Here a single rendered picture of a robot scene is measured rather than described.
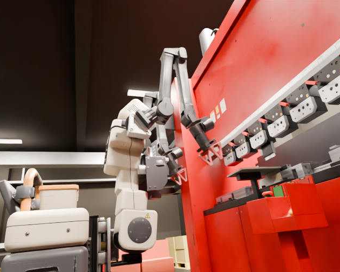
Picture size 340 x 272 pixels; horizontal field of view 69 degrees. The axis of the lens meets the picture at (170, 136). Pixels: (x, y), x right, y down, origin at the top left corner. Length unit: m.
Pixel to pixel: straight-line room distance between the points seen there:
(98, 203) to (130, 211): 7.10
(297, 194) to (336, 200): 0.26
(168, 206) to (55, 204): 7.62
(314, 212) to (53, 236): 0.88
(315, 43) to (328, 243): 0.91
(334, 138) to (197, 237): 1.29
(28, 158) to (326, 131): 6.42
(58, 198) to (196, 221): 1.42
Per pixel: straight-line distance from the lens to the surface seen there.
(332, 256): 1.27
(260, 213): 1.02
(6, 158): 7.21
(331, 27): 1.42
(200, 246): 2.27
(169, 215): 8.60
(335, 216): 1.21
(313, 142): 2.14
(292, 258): 1.03
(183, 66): 1.37
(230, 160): 2.01
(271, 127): 1.61
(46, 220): 0.94
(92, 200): 8.22
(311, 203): 1.01
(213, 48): 2.38
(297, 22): 1.59
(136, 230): 1.11
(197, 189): 2.32
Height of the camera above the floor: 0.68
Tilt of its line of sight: 23 degrees up
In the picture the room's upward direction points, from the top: 6 degrees counter-clockwise
